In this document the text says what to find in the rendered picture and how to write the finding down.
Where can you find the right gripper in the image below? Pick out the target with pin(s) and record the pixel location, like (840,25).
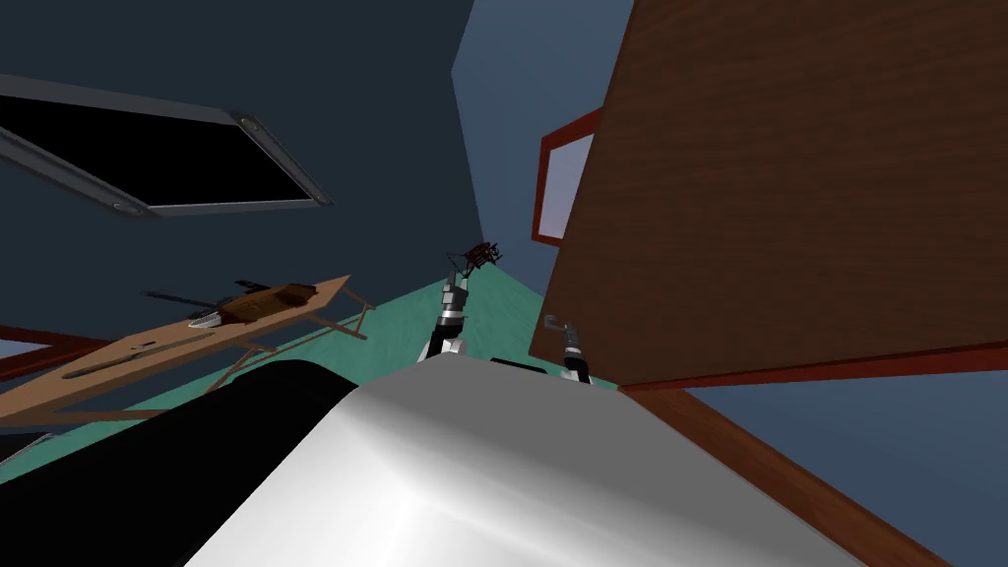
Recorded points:
(572,339)

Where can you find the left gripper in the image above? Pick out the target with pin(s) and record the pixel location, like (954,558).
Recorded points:
(456,277)

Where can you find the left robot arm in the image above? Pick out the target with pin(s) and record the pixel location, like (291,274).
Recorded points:
(142,472)

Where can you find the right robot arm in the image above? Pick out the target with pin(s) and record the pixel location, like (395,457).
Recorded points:
(579,366)

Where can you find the red framed window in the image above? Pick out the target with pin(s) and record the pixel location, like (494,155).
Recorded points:
(563,189)
(47,350)

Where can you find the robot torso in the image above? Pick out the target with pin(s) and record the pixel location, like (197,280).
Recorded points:
(504,472)

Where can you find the brown wooden door leaf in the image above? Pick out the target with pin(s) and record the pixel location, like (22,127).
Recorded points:
(787,197)

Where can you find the light wooden table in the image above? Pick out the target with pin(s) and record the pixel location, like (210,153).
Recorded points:
(118,366)

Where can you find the black grey-framed wall screen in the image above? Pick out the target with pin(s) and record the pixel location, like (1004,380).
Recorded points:
(157,161)

